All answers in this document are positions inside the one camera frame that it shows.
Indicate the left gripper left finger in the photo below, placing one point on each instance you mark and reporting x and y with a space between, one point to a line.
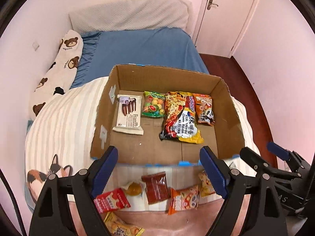
52 214

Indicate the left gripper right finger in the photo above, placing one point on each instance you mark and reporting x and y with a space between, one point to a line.
264 214

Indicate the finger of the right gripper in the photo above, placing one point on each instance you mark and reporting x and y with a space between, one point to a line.
261 166
279 151

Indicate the yellow panda snack bag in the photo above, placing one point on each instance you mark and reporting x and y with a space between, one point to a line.
206 186

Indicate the yellow egg roll bag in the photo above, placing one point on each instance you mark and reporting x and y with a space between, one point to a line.
116 226

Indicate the orange panda snack bag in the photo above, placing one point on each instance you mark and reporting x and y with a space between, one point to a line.
203 104
184 199

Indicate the red snack packet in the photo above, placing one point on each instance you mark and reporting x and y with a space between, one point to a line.
111 201

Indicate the Korean cheese noodle pack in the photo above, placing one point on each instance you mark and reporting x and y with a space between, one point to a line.
180 118

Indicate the amber jelly cup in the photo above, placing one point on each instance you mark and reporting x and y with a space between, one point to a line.
134 188

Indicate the striped cream duvet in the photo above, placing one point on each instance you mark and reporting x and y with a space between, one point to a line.
60 139

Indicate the dark red jerky packet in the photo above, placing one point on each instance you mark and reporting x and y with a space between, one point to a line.
156 187

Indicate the cardboard milk box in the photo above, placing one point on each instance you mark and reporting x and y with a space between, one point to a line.
225 138

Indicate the green fruit candy bag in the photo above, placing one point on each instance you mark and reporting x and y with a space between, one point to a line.
153 105

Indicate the white Franzzi cookie pack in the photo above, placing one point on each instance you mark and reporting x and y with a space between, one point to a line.
129 115

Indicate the white door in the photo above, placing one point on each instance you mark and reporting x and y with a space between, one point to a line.
218 29

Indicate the bear print long pillow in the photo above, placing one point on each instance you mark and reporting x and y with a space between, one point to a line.
60 75

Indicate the blue bed sheet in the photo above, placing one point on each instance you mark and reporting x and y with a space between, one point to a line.
168 47

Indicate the brass door handle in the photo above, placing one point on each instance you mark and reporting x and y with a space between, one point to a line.
211 4

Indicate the white wall socket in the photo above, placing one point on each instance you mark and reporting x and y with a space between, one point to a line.
35 46

